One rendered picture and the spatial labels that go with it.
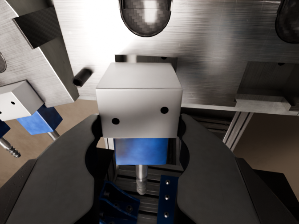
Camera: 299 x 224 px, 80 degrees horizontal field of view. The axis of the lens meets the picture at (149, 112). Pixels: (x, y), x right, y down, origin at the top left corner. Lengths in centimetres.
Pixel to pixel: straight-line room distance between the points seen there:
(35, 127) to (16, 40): 12
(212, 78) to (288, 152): 166
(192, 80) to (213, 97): 3
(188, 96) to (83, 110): 134
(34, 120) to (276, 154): 170
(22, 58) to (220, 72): 21
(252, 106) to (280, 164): 161
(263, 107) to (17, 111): 34
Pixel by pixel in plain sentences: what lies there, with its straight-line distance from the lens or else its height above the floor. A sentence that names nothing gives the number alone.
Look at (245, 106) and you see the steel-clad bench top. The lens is 31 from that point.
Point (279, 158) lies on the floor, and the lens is 183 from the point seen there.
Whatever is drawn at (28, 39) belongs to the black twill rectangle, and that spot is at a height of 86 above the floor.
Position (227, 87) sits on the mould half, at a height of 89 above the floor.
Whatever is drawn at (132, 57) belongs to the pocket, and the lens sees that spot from 19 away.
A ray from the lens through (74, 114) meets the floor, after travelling 156.
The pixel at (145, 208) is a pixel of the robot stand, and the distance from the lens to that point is 53.
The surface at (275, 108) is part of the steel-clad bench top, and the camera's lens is 33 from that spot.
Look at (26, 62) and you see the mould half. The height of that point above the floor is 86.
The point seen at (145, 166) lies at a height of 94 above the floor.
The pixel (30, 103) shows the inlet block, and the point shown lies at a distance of 27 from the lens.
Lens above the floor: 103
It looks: 51 degrees down
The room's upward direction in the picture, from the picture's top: 169 degrees counter-clockwise
